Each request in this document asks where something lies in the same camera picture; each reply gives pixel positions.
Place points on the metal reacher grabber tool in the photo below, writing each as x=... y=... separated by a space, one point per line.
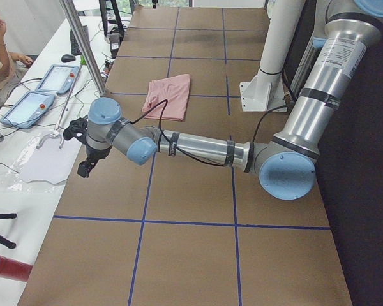
x=56 y=133

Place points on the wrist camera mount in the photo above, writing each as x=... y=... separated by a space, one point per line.
x=77 y=129

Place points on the near teach pendant tablet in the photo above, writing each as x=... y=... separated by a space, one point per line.
x=28 y=110

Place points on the white paper sheet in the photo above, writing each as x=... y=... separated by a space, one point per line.
x=51 y=164

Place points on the black computer mouse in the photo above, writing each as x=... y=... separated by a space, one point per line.
x=68 y=58

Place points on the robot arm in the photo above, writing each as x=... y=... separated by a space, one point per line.
x=285 y=166

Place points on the teach pendant tablet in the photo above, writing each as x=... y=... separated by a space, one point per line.
x=28 y=110
x=58 y=78

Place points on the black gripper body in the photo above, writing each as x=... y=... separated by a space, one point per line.
x=95 y=153

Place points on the aluminium frame post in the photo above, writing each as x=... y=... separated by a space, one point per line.
x=84 y=44

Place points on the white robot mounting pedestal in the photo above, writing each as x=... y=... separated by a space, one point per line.
x=265 y=90

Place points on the black power adapter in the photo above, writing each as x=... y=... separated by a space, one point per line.
x=114 y=41

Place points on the far teach pendant tablet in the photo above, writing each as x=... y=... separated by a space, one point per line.
x=58 y=78

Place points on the clear plastic bag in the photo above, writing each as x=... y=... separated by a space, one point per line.
x=12 y=180

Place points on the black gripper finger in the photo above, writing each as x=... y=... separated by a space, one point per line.
x=85 y=168

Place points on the red cylinder tube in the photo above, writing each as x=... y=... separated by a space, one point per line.
x=14 y=270

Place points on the pink Snoopy t-shirt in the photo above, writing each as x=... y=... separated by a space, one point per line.
x=175 y=90

